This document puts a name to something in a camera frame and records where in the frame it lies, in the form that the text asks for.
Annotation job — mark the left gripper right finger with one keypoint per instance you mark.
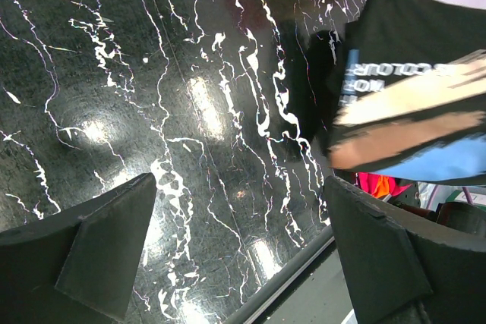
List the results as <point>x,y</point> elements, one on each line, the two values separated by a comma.
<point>408,265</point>

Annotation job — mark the orange t shirt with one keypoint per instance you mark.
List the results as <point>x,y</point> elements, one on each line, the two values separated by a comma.
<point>384,186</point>

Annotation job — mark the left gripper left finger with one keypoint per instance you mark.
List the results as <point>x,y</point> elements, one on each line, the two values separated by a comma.
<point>78,266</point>

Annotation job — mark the black t shirt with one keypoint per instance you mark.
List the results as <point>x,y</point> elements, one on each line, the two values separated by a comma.
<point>404,96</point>

